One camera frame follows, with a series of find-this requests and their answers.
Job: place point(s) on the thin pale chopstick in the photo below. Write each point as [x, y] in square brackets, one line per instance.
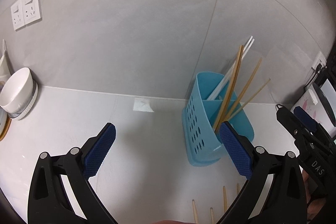
[248, 101]

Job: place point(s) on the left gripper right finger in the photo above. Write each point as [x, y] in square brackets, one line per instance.
[239, 148]

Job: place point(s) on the bamboo chopstick clear end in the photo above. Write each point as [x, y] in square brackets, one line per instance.
[225, 204]

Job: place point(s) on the blue patterned white plate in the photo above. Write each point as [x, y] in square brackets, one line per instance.
[3, 118]

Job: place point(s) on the wooden plate edge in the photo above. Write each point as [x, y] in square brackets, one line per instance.
[5, 129]

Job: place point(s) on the pale cream chopstick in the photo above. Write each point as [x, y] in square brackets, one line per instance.
[195, 213]

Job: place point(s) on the dark amber chopstick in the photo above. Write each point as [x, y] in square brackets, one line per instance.
[237, 188]

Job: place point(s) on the white wall socket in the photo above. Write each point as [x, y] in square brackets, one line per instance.
[31, 11]
[17, 15]

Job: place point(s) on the person's right hand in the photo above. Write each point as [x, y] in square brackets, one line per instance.
[314, 206]

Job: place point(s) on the blue plastic utensil holder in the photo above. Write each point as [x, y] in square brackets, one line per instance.
[203, 146]

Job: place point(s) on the white floral rice cooker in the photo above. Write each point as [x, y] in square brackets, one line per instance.
[319, 103]

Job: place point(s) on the white ceramic bowl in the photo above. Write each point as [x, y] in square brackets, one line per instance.
[17, 90]

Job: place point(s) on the plain bamboo chopstick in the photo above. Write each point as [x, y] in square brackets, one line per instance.
[246, 86]

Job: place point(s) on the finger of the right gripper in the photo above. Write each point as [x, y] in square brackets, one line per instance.
[292, 125]
[305, 119]

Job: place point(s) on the bamboo chopstick blue dotted end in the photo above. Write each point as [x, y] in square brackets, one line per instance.
[229, 91]

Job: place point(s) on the white ribbed plate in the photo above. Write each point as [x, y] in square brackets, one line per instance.
[21, 113]

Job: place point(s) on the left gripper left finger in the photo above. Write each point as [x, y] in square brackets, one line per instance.
[96, 148]

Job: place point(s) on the bamboo chopstick blue patterned end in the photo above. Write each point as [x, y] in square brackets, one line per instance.
[212, 216]

